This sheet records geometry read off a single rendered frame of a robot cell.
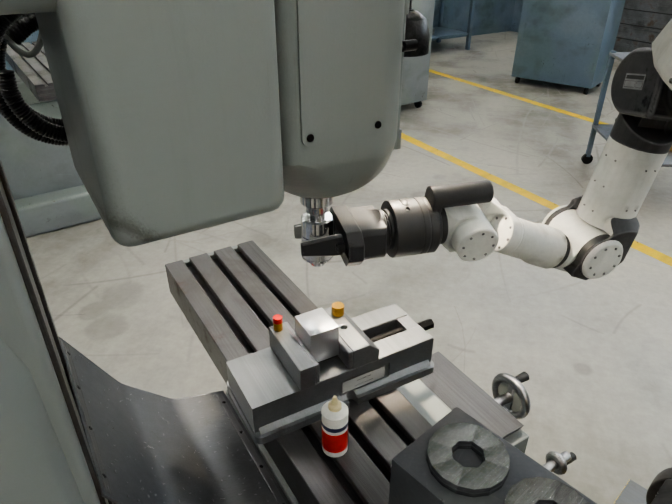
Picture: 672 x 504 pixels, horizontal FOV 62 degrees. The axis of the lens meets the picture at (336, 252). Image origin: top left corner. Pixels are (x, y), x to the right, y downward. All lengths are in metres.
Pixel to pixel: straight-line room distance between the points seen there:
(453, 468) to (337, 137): 0.39
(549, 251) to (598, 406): 1.54
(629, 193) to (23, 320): 0.86
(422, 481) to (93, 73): 0.51
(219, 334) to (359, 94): 0.64
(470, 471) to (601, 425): 1.76
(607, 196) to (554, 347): 1.72
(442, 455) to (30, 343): 0.43
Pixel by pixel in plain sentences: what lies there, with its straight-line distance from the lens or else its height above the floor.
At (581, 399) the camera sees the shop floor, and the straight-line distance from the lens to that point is 2.47.
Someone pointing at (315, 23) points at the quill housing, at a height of 1.53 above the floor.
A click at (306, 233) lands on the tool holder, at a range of 0.80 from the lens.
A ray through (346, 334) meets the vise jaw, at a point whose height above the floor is 1.03.
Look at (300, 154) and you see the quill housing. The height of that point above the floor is 1.40.
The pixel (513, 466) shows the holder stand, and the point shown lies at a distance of 0.69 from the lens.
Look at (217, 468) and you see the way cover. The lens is 0.98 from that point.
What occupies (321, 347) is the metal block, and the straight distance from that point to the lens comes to 0.91.
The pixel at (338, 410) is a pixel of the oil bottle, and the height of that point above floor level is 1.01.
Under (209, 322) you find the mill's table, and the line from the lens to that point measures 1.17.
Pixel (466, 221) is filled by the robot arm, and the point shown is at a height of 1.24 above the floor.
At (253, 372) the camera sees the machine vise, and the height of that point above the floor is 0.99.
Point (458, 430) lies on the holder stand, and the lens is 0.69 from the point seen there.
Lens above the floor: 1.62
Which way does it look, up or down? 31 degrees down
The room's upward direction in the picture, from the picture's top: straight up
